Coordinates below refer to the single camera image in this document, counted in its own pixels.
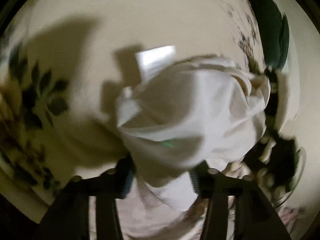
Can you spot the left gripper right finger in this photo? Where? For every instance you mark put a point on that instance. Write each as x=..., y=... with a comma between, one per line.
x=255, y=217

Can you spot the dark green duvet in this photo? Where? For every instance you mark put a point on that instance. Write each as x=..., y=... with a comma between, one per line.
x=274, y=32

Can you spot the black patterned folded garment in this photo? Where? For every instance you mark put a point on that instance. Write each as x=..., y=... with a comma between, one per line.
x=283, y=159

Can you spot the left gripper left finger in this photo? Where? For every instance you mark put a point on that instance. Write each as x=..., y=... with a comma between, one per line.
x=68, y=216

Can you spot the floral bed blanket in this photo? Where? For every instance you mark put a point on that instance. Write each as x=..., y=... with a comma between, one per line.
x=64, y=64

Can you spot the white t-shirt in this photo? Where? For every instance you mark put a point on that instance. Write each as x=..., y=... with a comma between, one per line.
x=181, y=114

